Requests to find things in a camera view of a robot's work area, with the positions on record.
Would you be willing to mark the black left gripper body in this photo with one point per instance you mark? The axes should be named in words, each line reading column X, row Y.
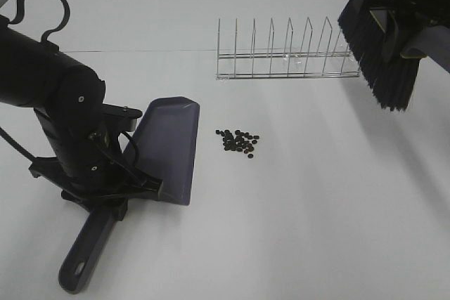
column 93, row 164

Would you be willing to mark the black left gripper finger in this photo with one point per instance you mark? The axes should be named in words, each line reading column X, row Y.
column 119, row 209
column 84, row 202

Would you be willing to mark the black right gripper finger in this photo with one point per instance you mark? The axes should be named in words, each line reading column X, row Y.
column 396, row 33

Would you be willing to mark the purple hand brush black bristles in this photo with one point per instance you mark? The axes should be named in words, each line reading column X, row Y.
column 376, row 32

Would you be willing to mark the purple plastic dustpan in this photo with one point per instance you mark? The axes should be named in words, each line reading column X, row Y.
column 166, row 139

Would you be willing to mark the pile of coffee beans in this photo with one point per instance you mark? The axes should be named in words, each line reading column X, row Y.
column 238, row 141

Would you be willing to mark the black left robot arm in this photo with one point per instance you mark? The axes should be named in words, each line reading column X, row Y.
column 68, row 100

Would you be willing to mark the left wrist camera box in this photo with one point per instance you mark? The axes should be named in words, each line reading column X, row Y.
column 121, row 118

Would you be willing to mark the metal wire dish rack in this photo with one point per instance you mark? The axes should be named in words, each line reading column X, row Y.
column 290, row 53

